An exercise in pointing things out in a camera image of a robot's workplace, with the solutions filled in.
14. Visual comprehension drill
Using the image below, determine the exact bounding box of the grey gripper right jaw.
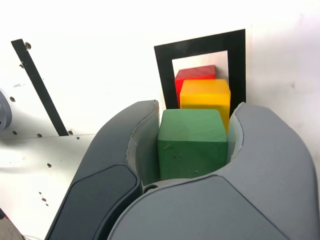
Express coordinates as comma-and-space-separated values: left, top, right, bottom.
107, 101, 320, 240

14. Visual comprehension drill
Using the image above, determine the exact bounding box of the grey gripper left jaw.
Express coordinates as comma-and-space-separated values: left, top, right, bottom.
44, 99, 161, 240

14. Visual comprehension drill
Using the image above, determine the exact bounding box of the green cube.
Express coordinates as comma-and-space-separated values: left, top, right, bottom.
156, 108, 229, 181

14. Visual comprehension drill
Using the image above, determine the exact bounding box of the yellow cube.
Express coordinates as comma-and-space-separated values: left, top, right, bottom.
179, 78, 232, 136

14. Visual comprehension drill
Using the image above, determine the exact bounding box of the red cube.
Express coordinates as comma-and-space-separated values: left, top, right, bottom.
174, 64, 217, 109

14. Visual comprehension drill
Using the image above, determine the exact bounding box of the black tape square outline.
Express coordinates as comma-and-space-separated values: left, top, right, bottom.
153, 28, 247, 110

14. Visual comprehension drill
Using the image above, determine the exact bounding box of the black tape strip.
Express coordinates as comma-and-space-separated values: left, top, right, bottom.
10, 38, 70, 137

